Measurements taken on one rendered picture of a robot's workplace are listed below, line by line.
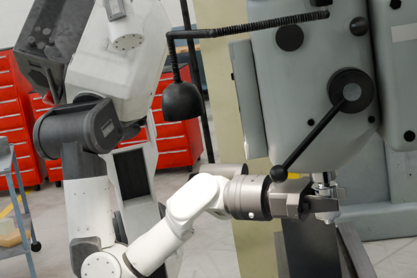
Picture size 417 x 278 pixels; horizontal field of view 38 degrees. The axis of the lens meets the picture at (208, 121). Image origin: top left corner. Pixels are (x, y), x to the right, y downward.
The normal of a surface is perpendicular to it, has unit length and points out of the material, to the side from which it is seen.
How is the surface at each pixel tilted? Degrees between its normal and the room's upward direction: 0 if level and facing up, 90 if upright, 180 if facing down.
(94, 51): 59
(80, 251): 75
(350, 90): 90
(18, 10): 90
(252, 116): 90
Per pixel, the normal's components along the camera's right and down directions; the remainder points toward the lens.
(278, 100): -0.52, 0.26
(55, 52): 0.12, -0.37
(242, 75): -0.06, 0.22
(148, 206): 0.25, 0.25
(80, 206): -0.14, -0.03
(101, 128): 0.92, -0.12
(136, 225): 0.22, 0.01
